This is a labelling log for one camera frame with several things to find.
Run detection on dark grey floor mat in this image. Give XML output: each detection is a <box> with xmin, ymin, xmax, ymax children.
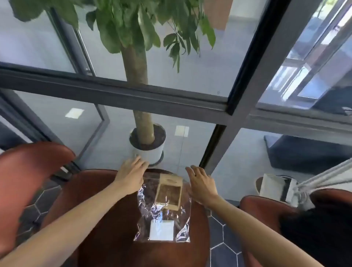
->
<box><xmin>263</xmin><ymin>134</ymin><xmax>352</xmax><ymax>175</ymax></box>

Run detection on person's left hand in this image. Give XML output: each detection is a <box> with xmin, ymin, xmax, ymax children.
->
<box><xmin>114</xmin><ymin>155</ymin><xmax>150</xmax><ymax>196</ymax></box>

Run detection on round brown table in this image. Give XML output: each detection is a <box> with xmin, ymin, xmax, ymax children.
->
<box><xmin>41</xmin><ymin>169</ymin><xmax>211</xmax><ymax>267</ymax></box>

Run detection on person's left forearm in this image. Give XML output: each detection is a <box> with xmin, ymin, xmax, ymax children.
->
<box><xmin>0</xmin><ymin>180</ymin><xmax>130</xmax><ymax>267</ymax></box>

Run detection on brown paper box with window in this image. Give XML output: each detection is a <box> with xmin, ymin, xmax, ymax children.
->
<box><xmin>154</xmin><ymin>174</ymin><xmax>184</xmax><ymax>211</ymax></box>

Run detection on green leafy indoor tree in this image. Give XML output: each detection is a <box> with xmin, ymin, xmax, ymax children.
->
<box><xmin>8</xmin><ymin>0</ymin><xmax>217</xmax><ymax>146</ymax></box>

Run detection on grey glass door frame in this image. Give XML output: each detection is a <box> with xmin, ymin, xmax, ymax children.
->
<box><xmin>0</xmin><ymin>87</ymin><xmax>111</xmax><ymax>180</ymax></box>

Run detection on person's right hand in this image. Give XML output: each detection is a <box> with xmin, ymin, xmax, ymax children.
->
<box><xmin>185</xmin><ymin>165</ymin><xmax>220</xmax><ymax>207</ymax></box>

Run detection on white square card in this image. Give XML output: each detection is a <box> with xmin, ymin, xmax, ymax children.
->
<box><xmin>149</xmin><ymin>220</ymin><xmax>175</xmax><ymax>242</ymax></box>

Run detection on white cord straps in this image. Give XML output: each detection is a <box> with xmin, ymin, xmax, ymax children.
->
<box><xmin>292</xmin><ymin>158</ymin><xmax>352</xmax><ymax>210</ymax></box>

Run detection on person's right forearm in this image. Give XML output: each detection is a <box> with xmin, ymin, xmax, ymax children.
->
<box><xmin>205</xmin><ymin>194</ymin><xmax>325</xmax><ymax>267</ymax></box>

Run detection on clear plastic bag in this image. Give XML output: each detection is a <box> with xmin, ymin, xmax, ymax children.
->
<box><xmin>134</xmin><ymin>172</ymin><xmax>192</xmax><ymax>243</ymax></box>

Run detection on white plant pot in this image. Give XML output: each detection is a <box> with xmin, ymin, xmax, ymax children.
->
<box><xmin>129</xmin><ymin>123</ymin><xmax>167</xmax><ymax>165</ymax></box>

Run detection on red-brown leather chair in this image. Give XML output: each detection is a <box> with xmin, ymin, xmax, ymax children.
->
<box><xmin>0</xmin><ymin>141</ymin><xmax>76</xmax><ymax>259</ymax></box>
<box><xmin>239</xmin><ymin>188</ymin><xmax>352</xmax><ymax>267</ymax></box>

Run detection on grey window frame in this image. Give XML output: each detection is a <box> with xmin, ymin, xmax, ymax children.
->
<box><xmin>0</xmin><ymin>0</ymin><xmax>352</xmax><ymax>176</ymax></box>

